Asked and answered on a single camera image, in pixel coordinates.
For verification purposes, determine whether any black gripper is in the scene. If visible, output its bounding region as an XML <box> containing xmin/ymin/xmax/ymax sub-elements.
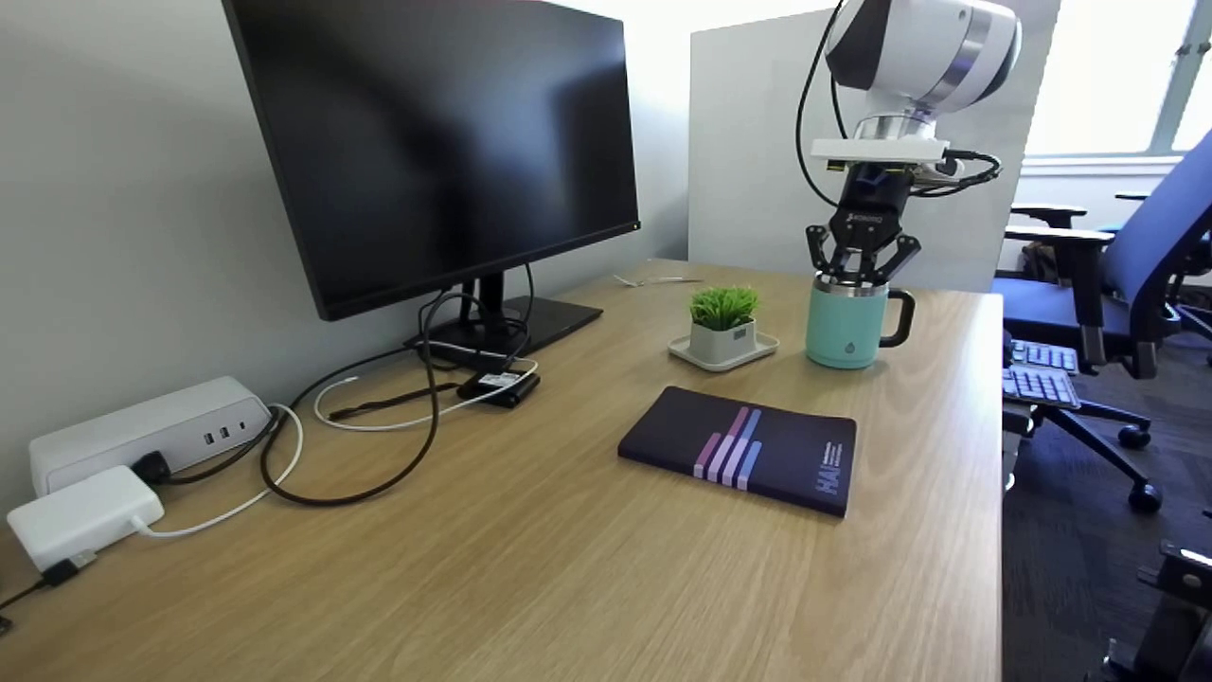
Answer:
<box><xmin>805</xmin><ymin>164</ymin><xmax>921</xmax><ymax>286</ymax></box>

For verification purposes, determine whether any small green potted plant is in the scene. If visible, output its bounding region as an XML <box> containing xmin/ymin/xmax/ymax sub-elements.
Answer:
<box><xmin>667</xmin><ymin>285</ymin><xmax>775</xmax><ymax>376</ymax></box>

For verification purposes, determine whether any black computer monitor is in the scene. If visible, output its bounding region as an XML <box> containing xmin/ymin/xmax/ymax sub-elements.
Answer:
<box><xmin>222</xmin><ymin>0</ymin><xmax>640</xmax><ymax>352</ymax></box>

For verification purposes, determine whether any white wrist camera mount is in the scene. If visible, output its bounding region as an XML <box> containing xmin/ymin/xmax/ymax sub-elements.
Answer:
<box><xmin>811</xmin><ymin>136</ymin><xmax>952</xmax><ymax>166</ymax></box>

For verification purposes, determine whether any blue office chair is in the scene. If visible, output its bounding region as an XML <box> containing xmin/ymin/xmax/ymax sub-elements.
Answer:
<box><xmin>993</xmin><ymin>132</ymin><xmax>1212</xmax><ymax>515</ymax></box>

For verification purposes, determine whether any white power strip box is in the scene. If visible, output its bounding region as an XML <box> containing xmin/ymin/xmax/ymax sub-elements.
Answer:
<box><xmin>30</xmin><ymin>376</ymin><xmax>267</xmax><ymax>496</ymax></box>

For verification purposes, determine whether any white power adapter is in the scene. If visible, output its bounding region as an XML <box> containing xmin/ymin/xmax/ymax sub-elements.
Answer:
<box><xmin>7</xmin><ymin>466</ymin><xmax>162</xmax><ymax>572</ymax></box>

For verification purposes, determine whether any teal mug with black handle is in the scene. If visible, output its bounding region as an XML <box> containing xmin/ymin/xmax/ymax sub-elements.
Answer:
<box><xmin>805</xmin><ymin>279</ymin><xmax>917</xmax><ymax>371</ymax></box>

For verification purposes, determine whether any small black usb hub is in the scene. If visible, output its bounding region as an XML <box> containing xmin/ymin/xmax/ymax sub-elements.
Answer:
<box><xmin>457</xmin><ymin>371</ymin><xmax>539</xmax><ymax>409</ymax></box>

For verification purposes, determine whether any dark purple notebook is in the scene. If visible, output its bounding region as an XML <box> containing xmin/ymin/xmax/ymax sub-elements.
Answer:
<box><xmin>617</xmin><ymin>385</ymin><xmax>857</xmax><ymax>515</ymax></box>

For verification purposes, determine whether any white cable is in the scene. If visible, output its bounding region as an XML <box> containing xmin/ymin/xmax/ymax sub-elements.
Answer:
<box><xmin>130</xmin><ymin>358</ymin><xmax>545</xmax><ymax>545</ymax></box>

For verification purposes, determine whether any black cable loop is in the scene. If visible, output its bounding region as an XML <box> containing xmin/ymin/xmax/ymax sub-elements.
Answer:
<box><xmin>256</xmin><ymin>285</ymin><xmax>539</xmax><ymax>512</ymax></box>

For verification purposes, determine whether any white partition board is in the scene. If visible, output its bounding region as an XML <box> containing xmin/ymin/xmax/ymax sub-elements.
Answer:
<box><xmin>689</xmin><ymin>0</ymin><xmax>1061</xmax><ymax>293</ymax></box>

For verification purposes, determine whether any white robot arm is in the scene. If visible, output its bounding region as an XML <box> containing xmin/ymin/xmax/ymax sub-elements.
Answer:
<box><xmin>805</xmin><ymin>0</ymin><xmax>1024</xmax><ymax>293</ymax></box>

